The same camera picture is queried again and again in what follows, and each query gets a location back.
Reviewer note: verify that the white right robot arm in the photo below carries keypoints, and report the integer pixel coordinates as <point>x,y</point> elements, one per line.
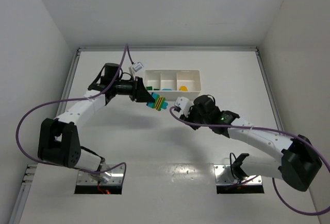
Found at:
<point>289,158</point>

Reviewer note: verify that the metal base plate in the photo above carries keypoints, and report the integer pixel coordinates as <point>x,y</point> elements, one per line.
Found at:
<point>112,175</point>
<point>223,177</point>

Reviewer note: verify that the white divided container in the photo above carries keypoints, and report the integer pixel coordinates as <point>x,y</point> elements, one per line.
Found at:
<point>174,79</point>

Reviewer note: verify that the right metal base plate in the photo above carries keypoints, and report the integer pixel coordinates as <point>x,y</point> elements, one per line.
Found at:
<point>223,177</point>

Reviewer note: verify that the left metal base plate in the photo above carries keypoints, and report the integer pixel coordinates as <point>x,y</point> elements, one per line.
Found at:
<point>112,175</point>

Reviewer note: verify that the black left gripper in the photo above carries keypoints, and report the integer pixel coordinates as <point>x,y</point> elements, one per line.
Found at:
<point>136,89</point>

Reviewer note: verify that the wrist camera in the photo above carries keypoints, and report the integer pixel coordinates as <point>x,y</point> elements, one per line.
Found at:
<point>183,105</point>
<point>135,67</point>

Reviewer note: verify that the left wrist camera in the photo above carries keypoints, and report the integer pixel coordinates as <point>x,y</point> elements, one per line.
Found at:
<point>135,67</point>

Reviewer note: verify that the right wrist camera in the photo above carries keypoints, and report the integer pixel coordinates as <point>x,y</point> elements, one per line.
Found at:
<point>183,105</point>

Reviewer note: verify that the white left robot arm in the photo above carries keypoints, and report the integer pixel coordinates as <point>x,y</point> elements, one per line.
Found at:
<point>59,139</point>

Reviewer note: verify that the bee lego stack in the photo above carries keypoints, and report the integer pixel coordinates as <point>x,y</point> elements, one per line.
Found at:
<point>159,103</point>

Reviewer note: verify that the yellow curved lego brick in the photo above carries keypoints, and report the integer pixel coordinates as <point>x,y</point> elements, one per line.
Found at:
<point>183,88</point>

